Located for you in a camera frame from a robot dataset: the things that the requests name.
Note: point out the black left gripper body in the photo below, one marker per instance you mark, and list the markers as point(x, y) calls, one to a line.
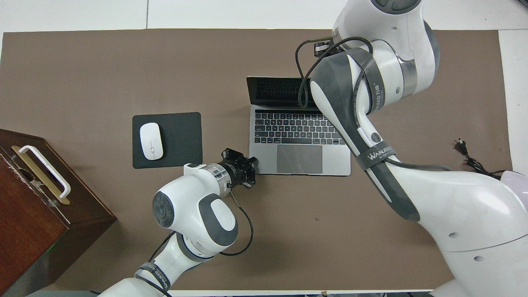
point(235, 173)

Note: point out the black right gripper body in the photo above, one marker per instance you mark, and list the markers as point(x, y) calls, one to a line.
point(323, 49)

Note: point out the grey laptop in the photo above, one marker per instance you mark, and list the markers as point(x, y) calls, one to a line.
point(288, 132)

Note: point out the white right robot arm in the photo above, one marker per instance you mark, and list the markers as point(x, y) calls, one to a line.
point(453, 206)

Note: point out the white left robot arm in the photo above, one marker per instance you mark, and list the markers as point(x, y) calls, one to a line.
point(185, 214)

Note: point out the black mouse pad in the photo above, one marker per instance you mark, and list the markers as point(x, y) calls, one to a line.
point(181, 140)

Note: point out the white computer mouse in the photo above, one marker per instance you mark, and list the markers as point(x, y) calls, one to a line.
point(151, 141)

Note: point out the brown table mat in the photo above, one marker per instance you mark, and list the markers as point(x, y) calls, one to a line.
point(123, 62)

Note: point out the dark wooden box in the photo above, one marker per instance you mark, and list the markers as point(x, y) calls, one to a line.
point(24, 231)

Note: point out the white desk lamp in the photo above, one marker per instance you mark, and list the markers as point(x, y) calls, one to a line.
point(515, 179)

